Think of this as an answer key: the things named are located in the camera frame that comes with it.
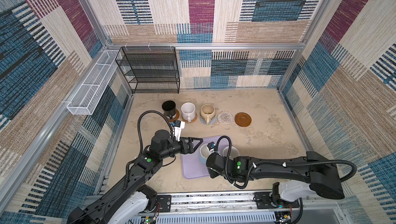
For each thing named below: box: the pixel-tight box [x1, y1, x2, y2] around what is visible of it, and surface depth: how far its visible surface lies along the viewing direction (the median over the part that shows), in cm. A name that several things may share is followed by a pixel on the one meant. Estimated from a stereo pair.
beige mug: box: [200, 103, 216, 126], surface depth 99 cm
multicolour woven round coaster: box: [217, 110, 234, 125], surface depth 107 cm
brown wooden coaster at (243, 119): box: [234, 112, 252, 127], surface depth 104 cm
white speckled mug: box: [180, 102, 196, 123], surface depth 101 cm
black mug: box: [161, 100, 177, 120], surface depth 99 cm
